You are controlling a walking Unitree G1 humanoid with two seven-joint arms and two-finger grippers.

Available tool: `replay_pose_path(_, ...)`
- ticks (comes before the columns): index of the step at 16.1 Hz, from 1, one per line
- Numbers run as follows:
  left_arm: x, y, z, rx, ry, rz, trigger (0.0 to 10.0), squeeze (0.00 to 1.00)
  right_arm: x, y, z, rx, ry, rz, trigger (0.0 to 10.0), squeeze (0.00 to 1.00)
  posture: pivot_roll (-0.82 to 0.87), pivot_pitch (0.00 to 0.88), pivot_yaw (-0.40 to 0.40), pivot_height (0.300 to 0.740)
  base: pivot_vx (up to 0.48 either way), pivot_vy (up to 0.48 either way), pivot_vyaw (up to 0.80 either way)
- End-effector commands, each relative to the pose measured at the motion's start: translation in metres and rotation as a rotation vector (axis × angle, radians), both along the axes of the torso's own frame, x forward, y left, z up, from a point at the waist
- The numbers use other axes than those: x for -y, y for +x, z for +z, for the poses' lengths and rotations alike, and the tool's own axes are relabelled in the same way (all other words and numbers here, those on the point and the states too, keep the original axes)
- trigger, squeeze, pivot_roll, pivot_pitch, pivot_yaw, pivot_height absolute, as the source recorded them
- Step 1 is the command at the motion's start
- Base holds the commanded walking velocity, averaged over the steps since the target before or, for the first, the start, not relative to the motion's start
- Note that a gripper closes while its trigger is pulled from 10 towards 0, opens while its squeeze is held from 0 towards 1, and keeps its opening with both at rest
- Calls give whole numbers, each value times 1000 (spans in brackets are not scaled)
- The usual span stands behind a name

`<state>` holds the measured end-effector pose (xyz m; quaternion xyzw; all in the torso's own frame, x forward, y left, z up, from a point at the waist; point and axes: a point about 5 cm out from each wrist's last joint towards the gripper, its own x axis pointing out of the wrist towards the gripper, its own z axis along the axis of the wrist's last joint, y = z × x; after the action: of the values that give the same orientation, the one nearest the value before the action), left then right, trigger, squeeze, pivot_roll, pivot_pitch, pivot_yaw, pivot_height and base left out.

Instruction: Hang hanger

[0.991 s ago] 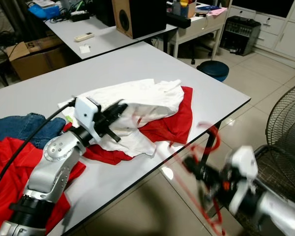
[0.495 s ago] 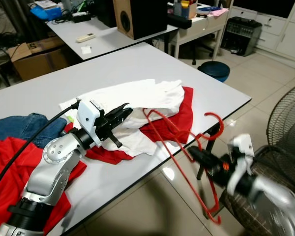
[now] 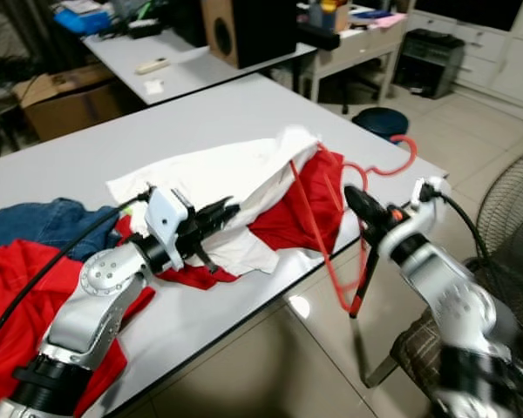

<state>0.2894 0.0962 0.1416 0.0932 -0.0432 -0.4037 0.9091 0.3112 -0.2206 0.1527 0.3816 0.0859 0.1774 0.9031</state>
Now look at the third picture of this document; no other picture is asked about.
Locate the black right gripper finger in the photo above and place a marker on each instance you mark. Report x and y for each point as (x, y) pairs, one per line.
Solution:
(364, 198)
(360, 216)

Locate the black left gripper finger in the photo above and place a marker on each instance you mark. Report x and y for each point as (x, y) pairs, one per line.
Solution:
(222, 214)
(205, 260)

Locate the red plastic hanger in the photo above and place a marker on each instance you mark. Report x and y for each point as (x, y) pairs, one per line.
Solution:
(379, 172)

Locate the white shirt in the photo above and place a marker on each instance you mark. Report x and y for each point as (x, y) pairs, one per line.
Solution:
(209, 174)

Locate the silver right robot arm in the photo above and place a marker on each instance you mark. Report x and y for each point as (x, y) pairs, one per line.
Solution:
(444, 287)

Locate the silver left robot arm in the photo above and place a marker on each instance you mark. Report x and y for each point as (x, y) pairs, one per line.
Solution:
(100, 287)

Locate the black metal table leg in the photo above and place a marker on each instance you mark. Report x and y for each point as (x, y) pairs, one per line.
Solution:
(364, 292)

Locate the blue round stool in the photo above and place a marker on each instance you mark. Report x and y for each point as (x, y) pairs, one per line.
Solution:
(381, 120)

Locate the brown plaid chair cushion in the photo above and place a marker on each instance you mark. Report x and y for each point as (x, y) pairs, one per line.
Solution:
(427, 348)

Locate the white desk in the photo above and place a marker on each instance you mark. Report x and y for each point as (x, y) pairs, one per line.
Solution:
(192, 74)

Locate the small white paper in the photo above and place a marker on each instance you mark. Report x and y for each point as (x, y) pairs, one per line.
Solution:
(154, 87)

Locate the black printer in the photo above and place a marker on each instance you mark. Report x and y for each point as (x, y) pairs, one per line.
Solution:
(427, 63)

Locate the large red garment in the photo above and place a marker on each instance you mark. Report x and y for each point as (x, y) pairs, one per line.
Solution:
(13, 296)

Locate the beige desk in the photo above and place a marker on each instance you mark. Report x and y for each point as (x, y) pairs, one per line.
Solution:
(357, 43)

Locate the blue jeans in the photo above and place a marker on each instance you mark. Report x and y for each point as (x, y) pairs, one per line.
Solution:
(35, 225)

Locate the white remote control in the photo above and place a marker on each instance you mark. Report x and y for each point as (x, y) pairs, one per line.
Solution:
(153, 66)

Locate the brown cardboard box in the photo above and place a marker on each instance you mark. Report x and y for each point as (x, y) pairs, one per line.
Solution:
(74, 109)

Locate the brown wooden speaker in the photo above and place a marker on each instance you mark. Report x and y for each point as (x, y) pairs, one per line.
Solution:
(253, 30)

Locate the black television screen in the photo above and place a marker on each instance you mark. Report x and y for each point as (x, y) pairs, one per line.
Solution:
(466, 10)

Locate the blue flat pack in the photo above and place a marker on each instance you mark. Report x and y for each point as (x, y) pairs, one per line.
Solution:
(83, 19)

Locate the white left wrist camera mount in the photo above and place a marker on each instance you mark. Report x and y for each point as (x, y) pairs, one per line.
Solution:
(167, 218)

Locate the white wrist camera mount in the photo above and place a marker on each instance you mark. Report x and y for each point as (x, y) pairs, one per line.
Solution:
(427, 187)
(167, 218)

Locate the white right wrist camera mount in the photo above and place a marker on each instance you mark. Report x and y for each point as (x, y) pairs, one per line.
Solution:
(427, 187)

